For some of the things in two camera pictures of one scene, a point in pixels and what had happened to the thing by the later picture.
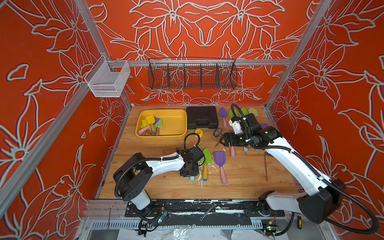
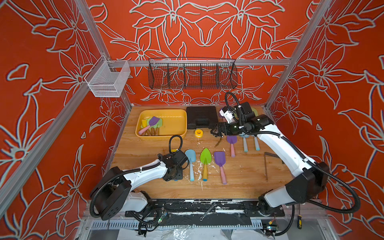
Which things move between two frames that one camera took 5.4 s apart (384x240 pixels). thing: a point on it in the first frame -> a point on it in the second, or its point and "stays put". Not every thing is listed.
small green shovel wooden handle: [208, 158] stays put
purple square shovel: [220, 160] stays put
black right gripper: [233, 142] -> [222, 128]
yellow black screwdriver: [299, 222] stays put
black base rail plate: [197, 208] stays put
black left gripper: [196, 173] -> [180, 176]
